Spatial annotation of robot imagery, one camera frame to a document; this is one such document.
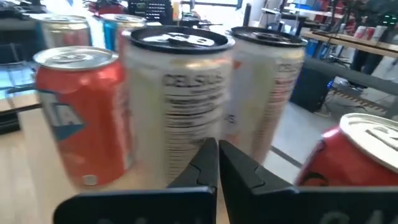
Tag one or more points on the blue silver Red Bull can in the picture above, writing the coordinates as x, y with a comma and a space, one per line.
62, 31
112, 34

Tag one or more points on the black keyboard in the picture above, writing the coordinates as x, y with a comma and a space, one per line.
150, 11

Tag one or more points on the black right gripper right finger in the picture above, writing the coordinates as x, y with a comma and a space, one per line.
264, 205

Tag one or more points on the person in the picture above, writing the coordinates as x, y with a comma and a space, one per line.
376, 9

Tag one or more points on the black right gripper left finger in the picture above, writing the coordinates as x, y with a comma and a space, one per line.
186, 205

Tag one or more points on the red Fanta soda can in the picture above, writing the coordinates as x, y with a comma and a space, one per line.
84, 124

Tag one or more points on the white Celsius drink can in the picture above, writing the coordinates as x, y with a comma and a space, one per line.
267, 93
177, 102

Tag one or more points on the red Coca-Cola Zero can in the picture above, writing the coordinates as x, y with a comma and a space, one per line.
342, 155

